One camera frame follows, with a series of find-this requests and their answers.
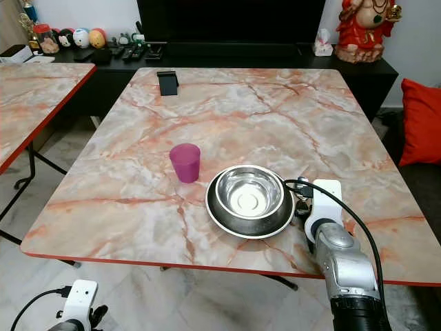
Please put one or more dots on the black television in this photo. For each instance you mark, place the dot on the black television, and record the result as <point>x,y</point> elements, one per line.
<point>231,19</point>

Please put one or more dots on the red cushion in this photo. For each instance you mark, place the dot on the red cushion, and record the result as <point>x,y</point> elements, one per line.
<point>422,121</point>

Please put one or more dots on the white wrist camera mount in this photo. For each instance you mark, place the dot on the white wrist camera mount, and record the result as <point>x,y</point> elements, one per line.
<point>79,300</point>
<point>327,200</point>

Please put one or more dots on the black phone stand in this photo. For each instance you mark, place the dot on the black phone stand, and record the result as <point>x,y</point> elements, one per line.
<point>168,83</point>

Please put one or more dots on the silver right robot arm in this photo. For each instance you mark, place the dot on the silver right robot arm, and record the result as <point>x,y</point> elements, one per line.
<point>344,265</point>

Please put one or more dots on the white and blue toy head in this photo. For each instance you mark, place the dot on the white and blue toy head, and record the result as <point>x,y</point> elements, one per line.
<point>81,38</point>

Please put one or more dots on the gold trophy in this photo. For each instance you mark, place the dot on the gold trophy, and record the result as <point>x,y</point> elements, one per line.
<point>29,14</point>

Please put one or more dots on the red laughing Buddha statue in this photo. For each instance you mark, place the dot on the red laughing Buddha statue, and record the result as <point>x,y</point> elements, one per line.
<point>365,33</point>

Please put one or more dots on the light wooden door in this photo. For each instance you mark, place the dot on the light wooden door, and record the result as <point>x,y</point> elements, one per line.
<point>8,24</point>

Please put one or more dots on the white and pink figurine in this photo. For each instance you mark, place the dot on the white and pink figurine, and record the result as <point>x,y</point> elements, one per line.
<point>322,44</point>

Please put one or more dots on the purple plastic cup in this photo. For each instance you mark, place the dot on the purple plastic cup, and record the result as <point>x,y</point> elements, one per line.
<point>185,164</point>

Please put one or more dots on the black round toy head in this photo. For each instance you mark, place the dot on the black round toy head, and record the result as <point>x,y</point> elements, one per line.
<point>66,38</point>

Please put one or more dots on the dark metal table leg frame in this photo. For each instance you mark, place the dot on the dark metal table leg frame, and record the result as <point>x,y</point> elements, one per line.
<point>31,176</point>

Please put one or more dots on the red-lidded glass jar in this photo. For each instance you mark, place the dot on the red-lidded glass jar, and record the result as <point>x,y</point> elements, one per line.
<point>47,40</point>

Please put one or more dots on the yellow and orange toy head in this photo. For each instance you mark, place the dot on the yellow and orange toy head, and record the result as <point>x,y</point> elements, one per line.
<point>97,38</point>

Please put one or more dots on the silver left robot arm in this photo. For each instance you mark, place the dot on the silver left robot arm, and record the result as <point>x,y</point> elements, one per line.
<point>65,326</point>

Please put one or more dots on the black television console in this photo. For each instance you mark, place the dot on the black television console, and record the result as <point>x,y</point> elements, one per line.
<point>262,62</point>

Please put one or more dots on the white cardboard box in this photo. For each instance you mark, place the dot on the white cardboard box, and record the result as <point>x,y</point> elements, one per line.
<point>15,54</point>

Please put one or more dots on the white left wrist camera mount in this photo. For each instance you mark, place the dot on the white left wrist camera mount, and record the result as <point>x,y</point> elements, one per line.
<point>79,300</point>

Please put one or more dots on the stainless steel bowl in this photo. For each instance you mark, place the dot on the stainless steel bowl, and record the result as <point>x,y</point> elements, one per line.
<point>250,201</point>

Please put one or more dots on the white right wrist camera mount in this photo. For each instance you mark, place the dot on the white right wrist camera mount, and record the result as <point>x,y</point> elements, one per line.
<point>327,200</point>

